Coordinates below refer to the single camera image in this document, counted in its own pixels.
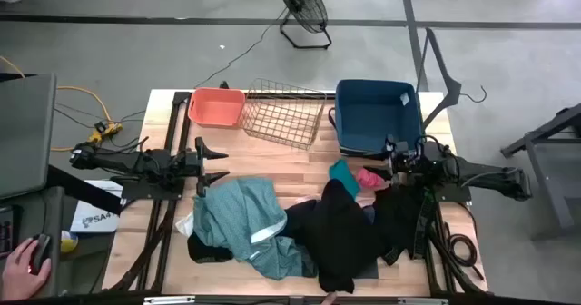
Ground large black garment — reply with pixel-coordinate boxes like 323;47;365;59
279;178;380;295

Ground yellow extension cord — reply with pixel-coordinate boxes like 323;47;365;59
0;54;124;154

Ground coiled black cable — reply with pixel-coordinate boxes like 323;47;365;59
443;221;486;281

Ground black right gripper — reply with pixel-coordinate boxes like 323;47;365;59
362;133;427;188

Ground black table edge rail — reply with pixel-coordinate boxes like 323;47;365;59
174;90;338;101

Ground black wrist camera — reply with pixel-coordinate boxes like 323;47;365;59
393;140;418;160

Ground black keyboard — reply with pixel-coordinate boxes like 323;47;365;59
0;203;20;260

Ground person's hand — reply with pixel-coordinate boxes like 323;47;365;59
0;237;53;302

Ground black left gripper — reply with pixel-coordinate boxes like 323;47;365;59
170;136;231;199

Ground hot pink sock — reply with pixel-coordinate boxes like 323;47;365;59
355;167;390;192

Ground small black garment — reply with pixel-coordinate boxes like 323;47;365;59
371;184;428;261

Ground dark grey pad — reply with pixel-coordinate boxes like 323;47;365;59
353;259;380;280

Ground yellow plug connector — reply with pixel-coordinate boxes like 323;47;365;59
88;121;124;145

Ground yellow ball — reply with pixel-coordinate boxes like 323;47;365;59
59;229;80;255

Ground blue fabric basket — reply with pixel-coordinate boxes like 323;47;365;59
327;78;424;159

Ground black cable drag chain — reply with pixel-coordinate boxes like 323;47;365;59
383;189;438;266

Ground gold wire basket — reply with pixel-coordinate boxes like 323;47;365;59
239;77;328;151

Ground black fan cable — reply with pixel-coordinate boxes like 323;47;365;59
194;7;290;89

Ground black sock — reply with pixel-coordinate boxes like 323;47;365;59
186;231;236;265

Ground white sock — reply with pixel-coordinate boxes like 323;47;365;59
174;210;197;239

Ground black aluminium mounting frame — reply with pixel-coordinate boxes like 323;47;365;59
421;195;491;295
108;90;194;293

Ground orange plastic bin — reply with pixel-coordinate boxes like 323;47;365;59
187;86;247;129

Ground teal patterned shirt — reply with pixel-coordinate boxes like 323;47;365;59
192;176;319;281

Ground teal sock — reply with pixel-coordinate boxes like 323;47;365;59
328;158;362;201

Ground black floor fan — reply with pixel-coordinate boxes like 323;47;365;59
271;0;333;51

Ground black computer mouse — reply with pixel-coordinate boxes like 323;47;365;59
28;232;53;275

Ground black metal cart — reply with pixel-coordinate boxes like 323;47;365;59
500;102;581;231

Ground black floor cables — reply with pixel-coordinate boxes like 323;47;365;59
53;106;149;154

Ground white printed box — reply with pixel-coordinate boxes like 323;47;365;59
69;179;124;235

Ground grey monitor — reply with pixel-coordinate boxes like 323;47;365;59
0;72;58;202

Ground dark grey desk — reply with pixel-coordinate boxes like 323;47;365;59
0;185;65;298

